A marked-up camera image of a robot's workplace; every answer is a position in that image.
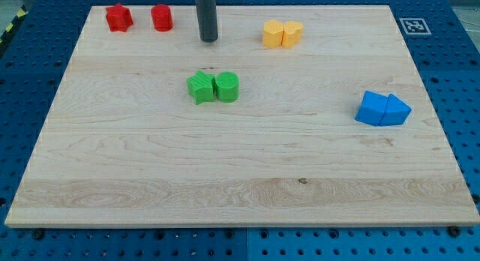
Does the black bolt front left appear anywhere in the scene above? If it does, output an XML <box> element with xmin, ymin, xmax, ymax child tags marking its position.
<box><xmin>31</xmin><ymin>229</ymin><xmax>45</xmax><ymax>240</ymax></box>

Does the black bolt front right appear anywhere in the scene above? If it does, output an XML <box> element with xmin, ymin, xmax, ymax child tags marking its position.
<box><xmin>448</xmin><ymin>226</ymin><xmax>461</xmax><ymax>238</ymax></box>

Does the red star block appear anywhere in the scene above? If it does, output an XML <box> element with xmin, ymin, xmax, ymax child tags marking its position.
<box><xmin>106</xmin><ymin>3</ymin><xmax>134</xmax><ymax>32</ymax></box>

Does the red cylinder block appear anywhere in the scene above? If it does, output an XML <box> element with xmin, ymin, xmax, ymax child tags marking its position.
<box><xmin>151</xmin><ymin>4</ymin><xmax>173</xmax><ymax>32</ymax></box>

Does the white fiducial marker tag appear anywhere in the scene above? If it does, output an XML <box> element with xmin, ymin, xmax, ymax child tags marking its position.
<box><xmin>399</xmin><ymin>17</ymin><xmax>431</xmax><ymax>35</ymax></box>

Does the yellow pentagon block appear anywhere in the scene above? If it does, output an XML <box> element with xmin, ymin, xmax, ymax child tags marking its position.
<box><xmin>262</xmin><ymin>20</ymin><xmax>284</xmax><ymax>48</ymax></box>

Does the blue cube block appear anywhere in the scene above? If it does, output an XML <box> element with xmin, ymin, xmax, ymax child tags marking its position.
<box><xmin>355</xmin><ymin>91</ymin><xmax>388</xmax><ymax>126</ymax></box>

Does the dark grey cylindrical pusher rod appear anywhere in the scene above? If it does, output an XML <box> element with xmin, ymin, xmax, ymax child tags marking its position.
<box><xmin>195</xmin><ymin>0</ymin><xmax>218</xmax><ymax>43</ymax></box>

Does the green cylinder block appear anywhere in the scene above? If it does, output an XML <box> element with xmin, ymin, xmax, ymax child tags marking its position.
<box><xmin>215</xmin><ymin>72</ymin><xmax>239</xmax><ymax>103</ymax></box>

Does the black bolt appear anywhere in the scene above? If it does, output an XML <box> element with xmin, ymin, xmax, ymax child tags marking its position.
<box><xmin>448</xmin><ymin>226</ymin><xmax>461</xmax><ymax>238</ymax></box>
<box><xmin>31</xmin><ymin>229</ymin><xmax>45</xmax><ymax>240</ymax></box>

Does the yellow heart block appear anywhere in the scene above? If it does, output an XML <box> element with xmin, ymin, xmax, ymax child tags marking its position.
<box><xmin>282</xmin><ymin>21</ymin><xmax>304</xmax><ymax>48</ymax></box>

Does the wooden board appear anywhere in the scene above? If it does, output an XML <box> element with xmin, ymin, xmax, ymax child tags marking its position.
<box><xmin>5</xmin><ymin>5</ymin><xmax>479</xmax><ymax>229</ymax></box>

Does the green star block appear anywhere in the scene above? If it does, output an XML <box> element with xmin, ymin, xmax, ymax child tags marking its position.
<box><xmin>187</xmin><ymin>70</ymin><xmax>215</xmax><ymax>105</ymax></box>

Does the blue wedge block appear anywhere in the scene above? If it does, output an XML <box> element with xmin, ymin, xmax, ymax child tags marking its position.
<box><xmin>379</xmin><ymin>94</ymin><xmax>412</xmax><ymax>126</ymax></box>

